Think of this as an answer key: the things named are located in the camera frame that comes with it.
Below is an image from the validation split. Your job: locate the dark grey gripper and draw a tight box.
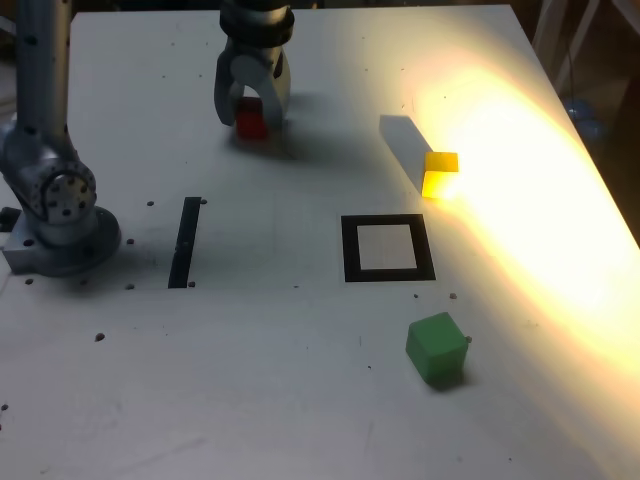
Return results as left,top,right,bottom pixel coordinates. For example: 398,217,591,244
213,40,294,132

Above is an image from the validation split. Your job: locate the red cube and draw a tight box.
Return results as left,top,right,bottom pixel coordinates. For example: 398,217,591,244
234,97,270,141

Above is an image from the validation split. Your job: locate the white metal frame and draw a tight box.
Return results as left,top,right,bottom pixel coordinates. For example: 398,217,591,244
531,0,601,96

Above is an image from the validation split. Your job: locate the black tape strip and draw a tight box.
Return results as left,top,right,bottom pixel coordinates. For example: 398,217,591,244
167,196,203,290

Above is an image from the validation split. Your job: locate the blue round object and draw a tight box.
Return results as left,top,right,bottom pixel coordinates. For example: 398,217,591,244
562,97,609,146

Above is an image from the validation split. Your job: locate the green cube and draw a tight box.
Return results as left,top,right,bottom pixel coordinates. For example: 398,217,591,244
404,312,469,388

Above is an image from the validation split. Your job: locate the yellow cube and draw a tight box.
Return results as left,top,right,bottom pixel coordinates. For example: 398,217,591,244
421,151,460,201

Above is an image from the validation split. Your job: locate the black tape square outline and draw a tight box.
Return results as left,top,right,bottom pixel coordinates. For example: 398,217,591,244
340,214,437,283

